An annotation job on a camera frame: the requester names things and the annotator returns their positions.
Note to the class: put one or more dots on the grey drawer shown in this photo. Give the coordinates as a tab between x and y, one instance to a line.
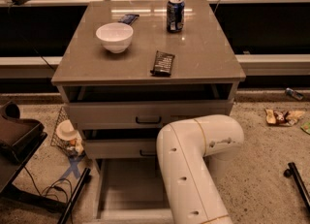
130	115
131	191
124	148

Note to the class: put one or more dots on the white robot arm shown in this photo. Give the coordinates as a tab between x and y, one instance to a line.
193	154

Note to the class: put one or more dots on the grey drawer cabinet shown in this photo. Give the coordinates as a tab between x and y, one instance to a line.
204	67

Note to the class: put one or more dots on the dark chocolate bar wrapper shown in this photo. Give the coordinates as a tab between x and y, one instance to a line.
162	66

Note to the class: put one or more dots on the white ceramic bowl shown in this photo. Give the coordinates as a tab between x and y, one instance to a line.
115	37

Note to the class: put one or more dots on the blue snack bar wrapper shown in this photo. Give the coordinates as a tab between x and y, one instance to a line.
129	19

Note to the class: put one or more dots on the white cup in basket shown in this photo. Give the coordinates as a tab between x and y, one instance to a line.
65	131

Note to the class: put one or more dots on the blue soda can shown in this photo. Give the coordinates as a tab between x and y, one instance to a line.
175	15

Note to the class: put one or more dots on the black floor leg left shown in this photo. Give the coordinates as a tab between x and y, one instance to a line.
73	199

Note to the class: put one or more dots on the black floor leg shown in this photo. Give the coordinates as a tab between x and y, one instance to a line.
293	172
73	199

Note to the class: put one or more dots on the crumpled snack bag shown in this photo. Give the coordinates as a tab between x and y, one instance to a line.
283	118

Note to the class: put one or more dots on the black tray on stand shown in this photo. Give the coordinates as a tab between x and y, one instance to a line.
19	139

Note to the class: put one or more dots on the green packet on floor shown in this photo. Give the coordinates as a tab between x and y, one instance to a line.
306	127

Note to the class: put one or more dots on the black floor leg right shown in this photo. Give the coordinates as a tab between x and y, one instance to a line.
293	172

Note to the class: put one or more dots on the wire basket with items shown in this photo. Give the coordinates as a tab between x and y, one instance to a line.
71	148

